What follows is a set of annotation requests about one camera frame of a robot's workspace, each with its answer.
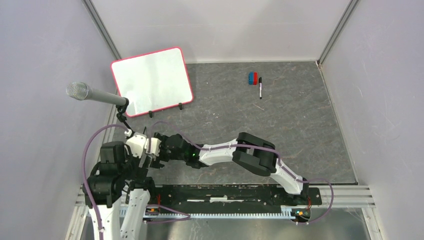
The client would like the pink framed whiteboard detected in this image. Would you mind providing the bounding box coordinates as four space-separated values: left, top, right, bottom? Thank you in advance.
110 47 194 118

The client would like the white whiteboard marker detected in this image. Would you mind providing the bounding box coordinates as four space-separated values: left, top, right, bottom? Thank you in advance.
258 77 263 100

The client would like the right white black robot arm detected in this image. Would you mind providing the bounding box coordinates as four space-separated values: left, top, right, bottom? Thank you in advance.
150 132 309 204

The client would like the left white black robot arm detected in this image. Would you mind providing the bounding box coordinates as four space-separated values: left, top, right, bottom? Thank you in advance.
83 134 161 240

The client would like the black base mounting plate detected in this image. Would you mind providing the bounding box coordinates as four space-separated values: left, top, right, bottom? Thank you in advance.
148 184 323 214

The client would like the black microphone stand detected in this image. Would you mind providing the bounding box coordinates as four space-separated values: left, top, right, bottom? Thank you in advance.
115 97 135 136

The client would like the grey microphone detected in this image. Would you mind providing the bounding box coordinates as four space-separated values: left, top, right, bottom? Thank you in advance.
65 82 129 106

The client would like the blue and red eraser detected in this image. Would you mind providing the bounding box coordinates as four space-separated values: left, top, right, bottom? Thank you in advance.
248 72 258 86

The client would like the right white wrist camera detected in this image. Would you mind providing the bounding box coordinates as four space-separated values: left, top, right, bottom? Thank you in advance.
145 137 162 157

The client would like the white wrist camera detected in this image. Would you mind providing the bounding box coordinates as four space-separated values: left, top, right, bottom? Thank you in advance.
145 137 162 157
124 129 147 158

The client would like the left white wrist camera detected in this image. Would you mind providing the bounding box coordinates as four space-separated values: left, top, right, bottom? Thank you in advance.
124 129 147 158

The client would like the blue toothed cable rail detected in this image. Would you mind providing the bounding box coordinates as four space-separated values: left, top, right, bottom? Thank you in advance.
143 208 295 220

